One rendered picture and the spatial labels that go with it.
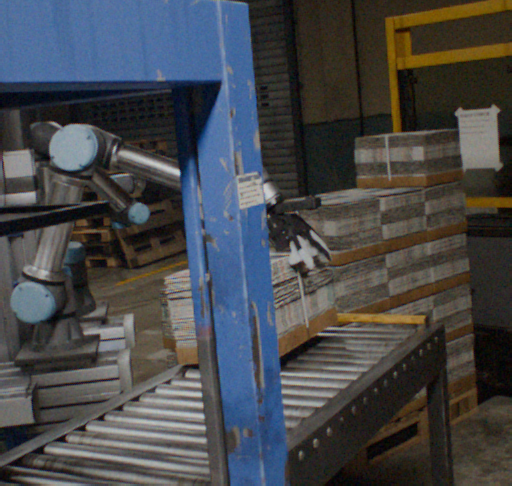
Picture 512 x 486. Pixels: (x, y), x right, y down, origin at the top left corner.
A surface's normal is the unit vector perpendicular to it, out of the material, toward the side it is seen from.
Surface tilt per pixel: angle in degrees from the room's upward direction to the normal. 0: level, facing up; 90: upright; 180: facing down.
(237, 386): 90
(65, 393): 90
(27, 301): 97
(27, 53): 90
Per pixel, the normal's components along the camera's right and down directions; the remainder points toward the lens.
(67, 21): 0.88, -0.02
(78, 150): -0.02, 0.00
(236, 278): -0.47, 0.15
